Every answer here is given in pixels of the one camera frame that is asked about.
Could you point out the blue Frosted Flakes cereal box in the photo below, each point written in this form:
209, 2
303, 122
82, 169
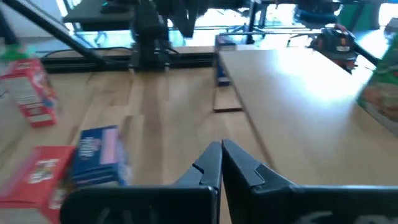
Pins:
223, 59
99, 155

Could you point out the red Froot Loops cereal box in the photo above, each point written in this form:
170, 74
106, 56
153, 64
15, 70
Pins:
31, 90
37, 180

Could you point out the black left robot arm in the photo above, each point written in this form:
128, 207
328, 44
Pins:
149, 34

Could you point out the orange shop vacuum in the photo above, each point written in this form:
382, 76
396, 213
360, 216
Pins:
337, 46
365, 53

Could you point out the dark grey desk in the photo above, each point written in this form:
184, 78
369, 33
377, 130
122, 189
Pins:
93, 18

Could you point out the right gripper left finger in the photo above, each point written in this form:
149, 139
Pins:
205, 174

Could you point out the black office chair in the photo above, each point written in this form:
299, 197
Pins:
317, 12

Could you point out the green background panel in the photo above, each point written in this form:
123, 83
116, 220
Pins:
357, 15

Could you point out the green Apple Jacks cereal box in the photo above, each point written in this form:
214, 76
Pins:
382, 90
15, 52

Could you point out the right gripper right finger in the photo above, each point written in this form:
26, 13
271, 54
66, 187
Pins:
245, 186

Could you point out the black metal stand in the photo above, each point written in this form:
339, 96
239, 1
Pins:
250, 18

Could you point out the black aluminium rig frame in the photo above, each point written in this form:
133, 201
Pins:
93, 63

